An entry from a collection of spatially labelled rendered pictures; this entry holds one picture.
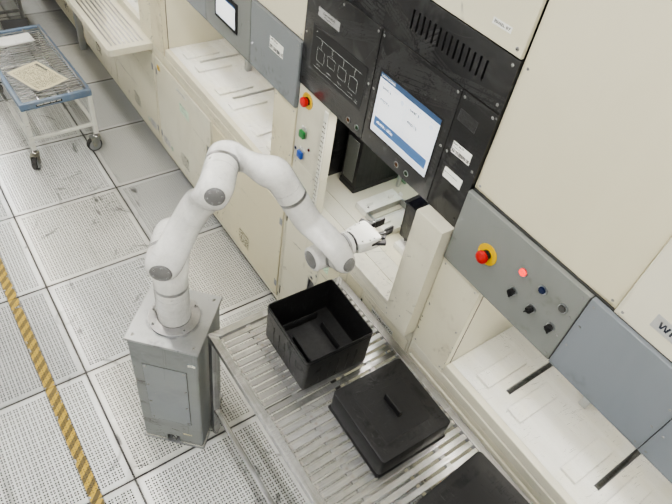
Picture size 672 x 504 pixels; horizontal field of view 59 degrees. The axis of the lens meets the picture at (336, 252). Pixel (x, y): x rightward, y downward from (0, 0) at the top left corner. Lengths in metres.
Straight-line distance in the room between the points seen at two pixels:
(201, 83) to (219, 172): 1.68
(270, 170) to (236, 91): 1.62
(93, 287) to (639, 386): 2.69
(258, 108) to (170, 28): 0.74
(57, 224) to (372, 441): 2.47
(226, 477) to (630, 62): 2.22
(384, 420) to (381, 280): 0.59
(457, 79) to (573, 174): 0.41
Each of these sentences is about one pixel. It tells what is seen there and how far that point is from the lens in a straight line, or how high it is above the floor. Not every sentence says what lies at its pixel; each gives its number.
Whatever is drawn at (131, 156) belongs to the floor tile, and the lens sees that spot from 4.21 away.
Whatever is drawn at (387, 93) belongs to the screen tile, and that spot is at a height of 1.63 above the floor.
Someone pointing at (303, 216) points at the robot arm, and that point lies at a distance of 1.77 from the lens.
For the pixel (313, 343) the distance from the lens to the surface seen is 2.21.
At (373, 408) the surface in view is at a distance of 2.00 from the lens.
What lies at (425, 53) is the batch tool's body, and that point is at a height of 1.82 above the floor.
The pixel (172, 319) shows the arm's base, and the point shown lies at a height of 0.82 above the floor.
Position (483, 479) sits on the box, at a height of 1.01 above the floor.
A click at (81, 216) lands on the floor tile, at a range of 3.82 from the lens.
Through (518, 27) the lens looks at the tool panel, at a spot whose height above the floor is 2.02.
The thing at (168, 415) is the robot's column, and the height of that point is 0.24.
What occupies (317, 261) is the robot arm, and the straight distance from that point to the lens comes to 1.87.
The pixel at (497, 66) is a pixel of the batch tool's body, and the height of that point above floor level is 1.91.
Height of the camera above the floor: 2.59
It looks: 46 degrees down
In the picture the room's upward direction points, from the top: 11 degrees clockwise
